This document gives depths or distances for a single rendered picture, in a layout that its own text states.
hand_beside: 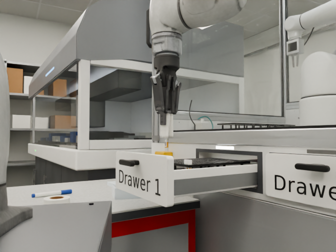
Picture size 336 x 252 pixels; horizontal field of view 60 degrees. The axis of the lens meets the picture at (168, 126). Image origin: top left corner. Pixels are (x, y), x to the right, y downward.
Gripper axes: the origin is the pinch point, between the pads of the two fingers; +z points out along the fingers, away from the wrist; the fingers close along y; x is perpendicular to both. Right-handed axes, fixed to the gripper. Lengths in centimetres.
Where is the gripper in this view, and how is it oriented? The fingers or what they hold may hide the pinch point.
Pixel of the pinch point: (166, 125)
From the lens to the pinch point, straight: 84.7
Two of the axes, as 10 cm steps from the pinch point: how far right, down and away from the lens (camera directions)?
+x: 8.3, -0.2, -5.6
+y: -5.6, -0.4, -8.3
